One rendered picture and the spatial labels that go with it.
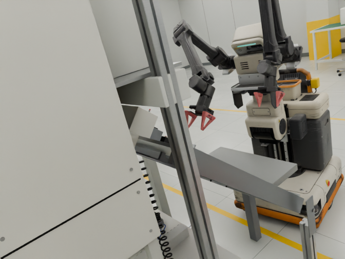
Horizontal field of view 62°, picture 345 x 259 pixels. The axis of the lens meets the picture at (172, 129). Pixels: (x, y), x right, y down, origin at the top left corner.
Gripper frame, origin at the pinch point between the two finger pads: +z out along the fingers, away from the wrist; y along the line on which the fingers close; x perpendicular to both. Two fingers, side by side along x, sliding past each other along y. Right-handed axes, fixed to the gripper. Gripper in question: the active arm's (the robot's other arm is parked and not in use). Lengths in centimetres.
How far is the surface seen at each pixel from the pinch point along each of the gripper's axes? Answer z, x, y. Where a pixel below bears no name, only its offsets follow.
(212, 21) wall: -504, 451, -620
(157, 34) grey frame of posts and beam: -3, -55, 43
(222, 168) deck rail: 16.3, -17.3, 37.5
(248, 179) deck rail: 15.9, -3.6, 37.3
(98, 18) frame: -5, -63, 28
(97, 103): 15, -60, 38
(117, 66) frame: 3, -54, 28
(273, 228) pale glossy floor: 33, 118, -19
